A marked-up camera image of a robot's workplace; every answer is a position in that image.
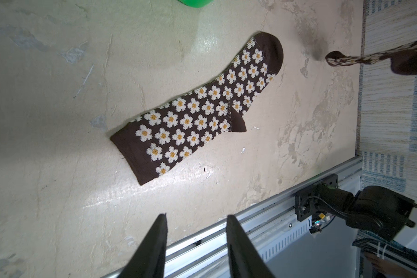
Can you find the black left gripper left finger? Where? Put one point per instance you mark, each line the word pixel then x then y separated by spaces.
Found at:
pixel 149 259

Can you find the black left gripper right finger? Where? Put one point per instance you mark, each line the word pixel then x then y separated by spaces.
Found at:
pixel 244 260

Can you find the brown floral sock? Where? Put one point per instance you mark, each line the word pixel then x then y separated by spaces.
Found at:
pixel 403 59
pixel 156 141

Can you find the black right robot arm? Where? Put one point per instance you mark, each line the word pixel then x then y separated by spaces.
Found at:
pixel 375 209

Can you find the green plastic basket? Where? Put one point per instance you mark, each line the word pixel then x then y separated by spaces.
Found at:
pixel 195 3

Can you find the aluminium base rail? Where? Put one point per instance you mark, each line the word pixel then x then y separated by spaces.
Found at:
pixel 271 225

